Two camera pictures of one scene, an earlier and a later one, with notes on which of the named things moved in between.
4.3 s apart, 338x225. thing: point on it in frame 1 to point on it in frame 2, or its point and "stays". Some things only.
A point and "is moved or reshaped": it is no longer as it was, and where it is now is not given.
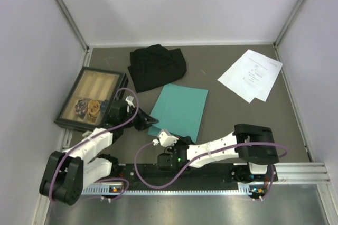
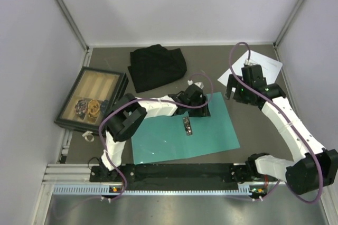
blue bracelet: [104, 104] stays
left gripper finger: [142, 126] to [206, 112]
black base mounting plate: [194, 176] stays
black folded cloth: [155, 66] stays
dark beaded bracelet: [81, 108] stays
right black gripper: [187, 140] to [232, 83]
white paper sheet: [253, 75] stays
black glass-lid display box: [87, 106] stays
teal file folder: [179, 110] is moved or reshaped
